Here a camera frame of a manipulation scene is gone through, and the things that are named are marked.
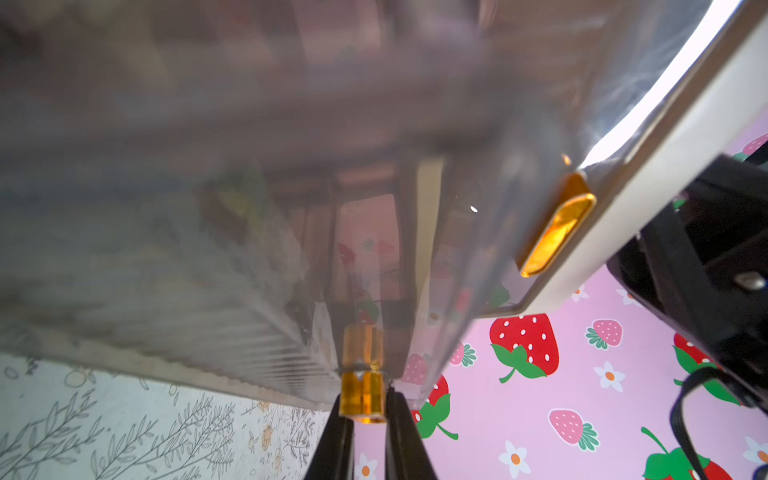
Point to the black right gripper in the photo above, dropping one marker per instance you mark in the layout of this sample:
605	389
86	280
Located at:
700	266

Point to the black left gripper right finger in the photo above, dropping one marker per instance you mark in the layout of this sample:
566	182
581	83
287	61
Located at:
405	455

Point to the cream drawer organizer cabinet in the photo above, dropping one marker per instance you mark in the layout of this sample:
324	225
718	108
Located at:
720	96

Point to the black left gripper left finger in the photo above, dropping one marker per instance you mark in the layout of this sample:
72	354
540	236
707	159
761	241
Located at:
334	456

